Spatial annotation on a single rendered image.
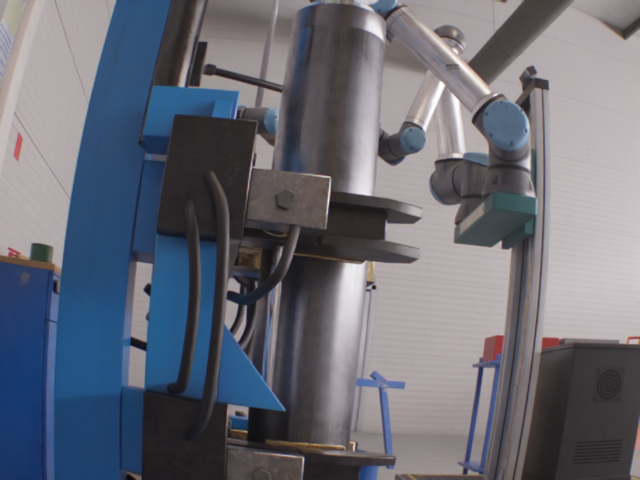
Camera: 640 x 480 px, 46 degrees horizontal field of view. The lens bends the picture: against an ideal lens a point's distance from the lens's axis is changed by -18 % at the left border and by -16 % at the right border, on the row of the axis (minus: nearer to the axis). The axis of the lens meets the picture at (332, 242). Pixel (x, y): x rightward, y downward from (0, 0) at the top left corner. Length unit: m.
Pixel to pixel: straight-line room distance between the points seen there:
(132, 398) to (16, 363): 1.28
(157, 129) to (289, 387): 0.56
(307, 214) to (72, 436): 0.71
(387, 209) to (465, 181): 1.67
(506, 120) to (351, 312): 1.05
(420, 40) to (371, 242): 1.29
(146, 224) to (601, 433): 1.72
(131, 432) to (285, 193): 0.61
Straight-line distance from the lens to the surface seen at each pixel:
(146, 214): 1.74
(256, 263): 1.96
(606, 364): 2.81
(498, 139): 2.57
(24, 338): 2.93
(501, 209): 2.68
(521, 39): 11.73
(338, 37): 1.83
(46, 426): 2.94
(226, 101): 1.63
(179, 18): 1.75
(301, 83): 1.82
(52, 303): 2.95
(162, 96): 1.64
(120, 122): 1.79
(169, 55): 1.71
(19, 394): 2.95
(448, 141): 3.39
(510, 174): 2.73
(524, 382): 2.82
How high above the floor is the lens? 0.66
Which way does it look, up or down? 9 degrees up
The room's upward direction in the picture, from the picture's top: 6 degrees clockwise
